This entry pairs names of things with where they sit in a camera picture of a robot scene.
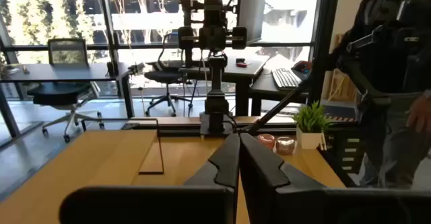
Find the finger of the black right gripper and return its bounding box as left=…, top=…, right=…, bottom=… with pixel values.
left=212, top=26, right=228, bottom=52
left=198, top=26, right=213, bottom=52

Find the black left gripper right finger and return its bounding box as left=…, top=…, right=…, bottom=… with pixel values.
left=239, top=133, right=431, bottom=224

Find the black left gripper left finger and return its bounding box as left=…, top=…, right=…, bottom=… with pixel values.
left=59, top=133, right=241, bottom=224

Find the white-backed monitor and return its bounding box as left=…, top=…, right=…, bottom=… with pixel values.
left=237, top=0, right=269, bottom=46

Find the black monitor stand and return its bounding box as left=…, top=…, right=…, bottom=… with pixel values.
left=178, top=0, right=195, bottom=69

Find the dark office desk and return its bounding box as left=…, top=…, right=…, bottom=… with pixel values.
left=0, top=61, right=136, bottom=139
left=177, top=54, right=270, bottom=117

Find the black office chair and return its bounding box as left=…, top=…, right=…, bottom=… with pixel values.
left=143, top=32, right=195, bottom=118

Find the dark keyboard desk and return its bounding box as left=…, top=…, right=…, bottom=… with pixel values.
left=248, top=67, right=314, bottom=117

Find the white keyboard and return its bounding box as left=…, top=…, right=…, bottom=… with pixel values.
left=271, top=67, right=303, bottom=90

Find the red computer mouse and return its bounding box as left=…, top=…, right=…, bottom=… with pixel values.
left=291, top=60, right=313, bottom=75

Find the green plant in white pot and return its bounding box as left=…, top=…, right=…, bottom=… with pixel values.
left=292, top=100, right=333, bottom=151

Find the black slotted crate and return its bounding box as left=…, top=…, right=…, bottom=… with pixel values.
left=331, top=124, right=364, bottom=186

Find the person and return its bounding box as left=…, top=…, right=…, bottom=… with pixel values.
left=331, top=0, right=431, bottom=190

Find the grey mesh office chair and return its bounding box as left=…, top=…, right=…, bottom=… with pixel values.
left=26, top=38, right=106, bottom=144

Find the person's hand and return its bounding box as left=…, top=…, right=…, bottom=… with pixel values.
left=405, top=94, right=431, bottom=135

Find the black table rail frame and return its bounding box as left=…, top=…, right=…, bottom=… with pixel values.
left=121, top=121, right=360, bottom=138

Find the black diagonal frame brace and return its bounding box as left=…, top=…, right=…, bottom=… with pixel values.
left=247, top=79, right=312, bottom=136

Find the black rig frame post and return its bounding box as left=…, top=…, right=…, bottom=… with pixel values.
left=306, top=0, right=341, bottom=104

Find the black window frame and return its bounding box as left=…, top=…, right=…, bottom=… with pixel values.
left=0, top=0, right=324, bottom=100

